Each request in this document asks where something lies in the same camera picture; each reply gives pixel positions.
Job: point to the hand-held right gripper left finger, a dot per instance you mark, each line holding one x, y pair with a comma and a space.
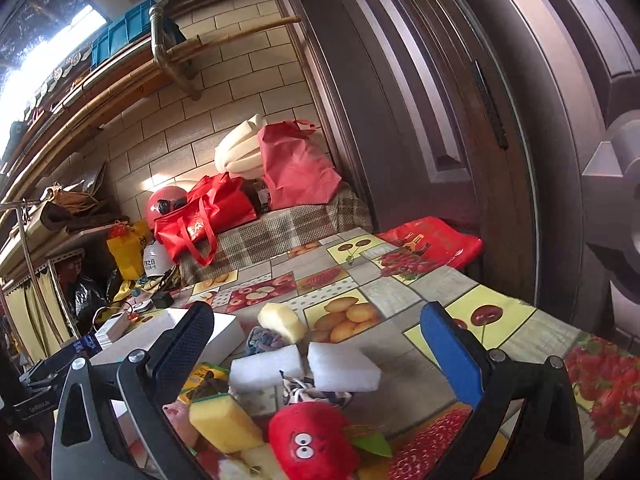
182, 345

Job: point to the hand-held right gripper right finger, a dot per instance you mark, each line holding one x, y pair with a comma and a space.
445, 345

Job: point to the white cardboard box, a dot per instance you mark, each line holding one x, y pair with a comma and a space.
165, 327

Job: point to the yellow tissue packet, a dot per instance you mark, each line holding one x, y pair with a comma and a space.
207, 375

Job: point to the pink soft toy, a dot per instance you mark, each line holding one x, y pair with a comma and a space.
176, 416

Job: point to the grey knitted cloth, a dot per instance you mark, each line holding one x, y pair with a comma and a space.
262, 341

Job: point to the white foam block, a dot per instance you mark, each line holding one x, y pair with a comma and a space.
265, 367
342, 367

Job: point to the yellow sponge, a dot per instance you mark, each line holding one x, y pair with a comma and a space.
225, 420

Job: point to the pale yellow foam chunk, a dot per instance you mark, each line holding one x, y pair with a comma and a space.
282, 320

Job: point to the patterned fabric pouch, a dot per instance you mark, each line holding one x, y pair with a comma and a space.
300, 391

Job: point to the cream foam piece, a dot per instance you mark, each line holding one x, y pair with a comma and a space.
255, 462

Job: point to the red plush apple toy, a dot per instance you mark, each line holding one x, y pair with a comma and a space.
310, 445

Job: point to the black charger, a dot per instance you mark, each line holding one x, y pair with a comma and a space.
162, 300

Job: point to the fruit print tablecloth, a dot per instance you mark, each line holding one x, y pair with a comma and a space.
425, 285

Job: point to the white power bank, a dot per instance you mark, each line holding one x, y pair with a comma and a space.
112, 327

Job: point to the yellow curtain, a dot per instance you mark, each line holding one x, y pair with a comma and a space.
30, 310

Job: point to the white helmet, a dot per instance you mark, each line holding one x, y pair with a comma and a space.
155, 260

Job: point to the red gift bag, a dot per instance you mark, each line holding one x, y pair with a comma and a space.
435, 242

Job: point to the black plastic bag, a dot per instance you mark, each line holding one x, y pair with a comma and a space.
90, 295

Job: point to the yellow shopping bag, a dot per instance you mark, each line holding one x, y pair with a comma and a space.
125, 255

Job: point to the plaid covered bench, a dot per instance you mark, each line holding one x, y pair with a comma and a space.
270, 240

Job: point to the red tote bag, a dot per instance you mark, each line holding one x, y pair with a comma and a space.
220, 210

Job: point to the red helmet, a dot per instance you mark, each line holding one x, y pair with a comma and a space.
165, 200

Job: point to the brown leather bag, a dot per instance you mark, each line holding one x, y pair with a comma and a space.
75, 200

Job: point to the white folded bag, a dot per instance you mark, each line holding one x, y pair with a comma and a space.
240, 152

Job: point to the red nonwoven bag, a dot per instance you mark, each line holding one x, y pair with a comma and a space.
295, 165

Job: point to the metal pipe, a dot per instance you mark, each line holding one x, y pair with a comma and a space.
160, 45

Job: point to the bamboo pole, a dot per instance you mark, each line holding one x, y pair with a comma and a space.
230, 37

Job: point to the blue plastic crate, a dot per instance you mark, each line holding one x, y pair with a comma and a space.
125, 30

